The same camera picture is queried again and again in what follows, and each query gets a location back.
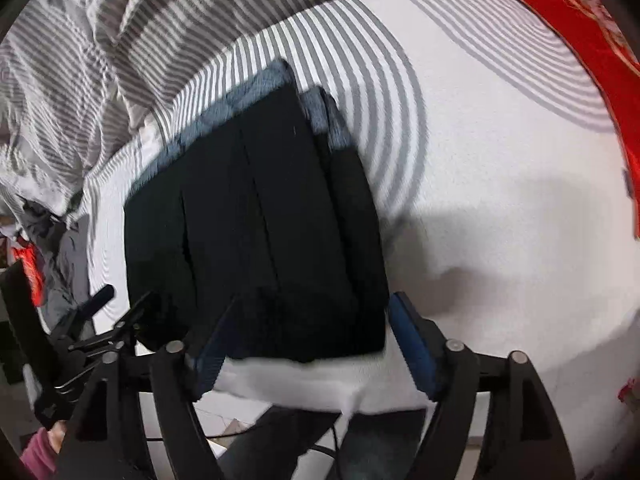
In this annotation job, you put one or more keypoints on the person's worn jeans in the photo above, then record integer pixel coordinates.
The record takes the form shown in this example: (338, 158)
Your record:
(280, 442)

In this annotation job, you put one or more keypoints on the red printed blanket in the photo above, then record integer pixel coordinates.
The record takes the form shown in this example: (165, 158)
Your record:
(575, 35)

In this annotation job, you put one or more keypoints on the grey striped duvet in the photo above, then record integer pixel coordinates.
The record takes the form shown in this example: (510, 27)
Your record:
(100, 60)

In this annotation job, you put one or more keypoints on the person's left hand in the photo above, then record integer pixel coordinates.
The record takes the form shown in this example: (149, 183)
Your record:
(57, 437)

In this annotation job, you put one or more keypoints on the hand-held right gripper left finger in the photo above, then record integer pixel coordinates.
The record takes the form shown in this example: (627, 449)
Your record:
(210, 356)

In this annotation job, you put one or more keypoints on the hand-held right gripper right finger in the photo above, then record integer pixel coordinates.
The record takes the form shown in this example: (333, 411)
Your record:
(415, 346)

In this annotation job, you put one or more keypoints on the dark navy pants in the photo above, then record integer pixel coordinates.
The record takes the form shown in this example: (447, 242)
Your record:
(280, 210)

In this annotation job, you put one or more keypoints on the white grey striped bed sheet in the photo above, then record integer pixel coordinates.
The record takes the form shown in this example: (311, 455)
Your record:
(500, 210)

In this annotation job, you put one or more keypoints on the grey clothing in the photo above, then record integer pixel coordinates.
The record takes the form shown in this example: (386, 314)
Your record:
(65, 260)

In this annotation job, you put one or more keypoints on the person's left forearm maroon sleeve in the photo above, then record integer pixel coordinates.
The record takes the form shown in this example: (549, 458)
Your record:
(37, 460)

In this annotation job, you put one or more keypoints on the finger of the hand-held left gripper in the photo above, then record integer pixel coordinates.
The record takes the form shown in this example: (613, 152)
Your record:
(136, 314)
(97, 300)

